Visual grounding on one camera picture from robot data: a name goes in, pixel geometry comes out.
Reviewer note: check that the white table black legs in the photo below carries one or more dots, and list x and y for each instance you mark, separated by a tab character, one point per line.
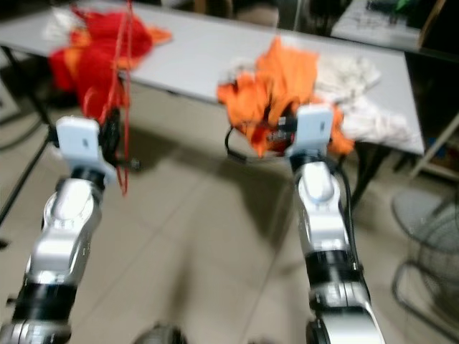
201	50

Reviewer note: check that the red shirt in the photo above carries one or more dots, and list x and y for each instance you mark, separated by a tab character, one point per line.
115	32
97	82

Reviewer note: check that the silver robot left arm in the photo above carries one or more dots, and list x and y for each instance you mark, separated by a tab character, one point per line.
61	244

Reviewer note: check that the robot left leg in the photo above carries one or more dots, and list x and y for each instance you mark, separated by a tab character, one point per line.
161	335

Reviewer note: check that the white cloth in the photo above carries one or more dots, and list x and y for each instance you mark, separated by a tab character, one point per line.
355	75

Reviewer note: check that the orange shirt black trim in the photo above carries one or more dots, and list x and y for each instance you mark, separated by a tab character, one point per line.
280	75

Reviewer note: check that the black floor fan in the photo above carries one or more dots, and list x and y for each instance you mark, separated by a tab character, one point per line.
430	244

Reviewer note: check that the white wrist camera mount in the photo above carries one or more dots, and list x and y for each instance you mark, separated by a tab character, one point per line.
79	143
312	127

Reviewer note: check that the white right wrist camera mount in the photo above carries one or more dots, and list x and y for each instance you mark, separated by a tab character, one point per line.
312	127

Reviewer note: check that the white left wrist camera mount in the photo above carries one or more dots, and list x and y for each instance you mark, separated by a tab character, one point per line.
79	143

